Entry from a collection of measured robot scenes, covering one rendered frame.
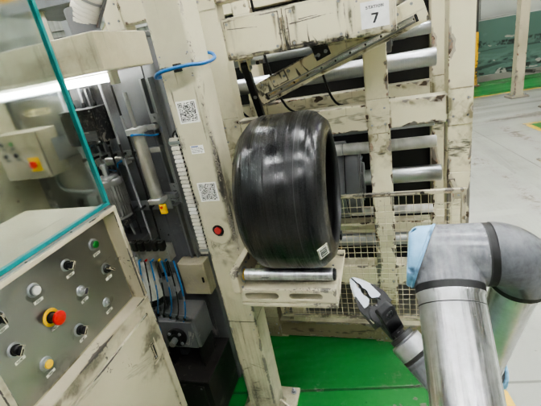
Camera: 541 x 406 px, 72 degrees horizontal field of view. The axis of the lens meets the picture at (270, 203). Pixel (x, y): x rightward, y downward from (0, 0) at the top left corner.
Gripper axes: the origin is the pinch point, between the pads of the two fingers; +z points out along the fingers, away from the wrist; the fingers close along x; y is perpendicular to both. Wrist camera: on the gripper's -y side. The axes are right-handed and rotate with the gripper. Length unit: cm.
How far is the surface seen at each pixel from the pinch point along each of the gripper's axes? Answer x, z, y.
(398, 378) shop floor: 7, -39, 107
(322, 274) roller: -2.9, 10.5, 18.0
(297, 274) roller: -9.4, 16.3, 19.5
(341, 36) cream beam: 50, 62, -17
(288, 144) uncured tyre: 8.9, 40.0, -17.5
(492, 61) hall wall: 763, 262, 627
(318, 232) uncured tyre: 0.7, 16.8, -4.8
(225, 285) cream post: -33, 35, 38
